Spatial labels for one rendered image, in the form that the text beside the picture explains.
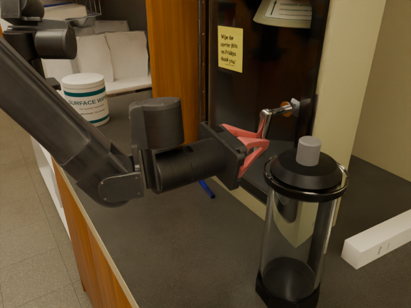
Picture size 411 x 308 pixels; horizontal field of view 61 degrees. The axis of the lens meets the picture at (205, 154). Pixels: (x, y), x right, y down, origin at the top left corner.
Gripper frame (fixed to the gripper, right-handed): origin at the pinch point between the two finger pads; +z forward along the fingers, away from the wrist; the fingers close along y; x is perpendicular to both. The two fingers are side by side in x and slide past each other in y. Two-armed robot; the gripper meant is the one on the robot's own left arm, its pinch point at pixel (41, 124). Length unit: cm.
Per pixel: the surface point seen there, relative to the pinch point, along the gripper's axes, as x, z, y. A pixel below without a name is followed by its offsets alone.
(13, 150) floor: 237, 110, -2
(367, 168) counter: -36, 15, 70
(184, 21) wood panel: -9.0, -20.3, 31.3
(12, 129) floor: 285, 110, 3
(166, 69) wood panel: -9.0, -10.6, 26.5
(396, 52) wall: -32, -13, 76
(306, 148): -53, -11, 23
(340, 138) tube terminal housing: -46, -5, 40
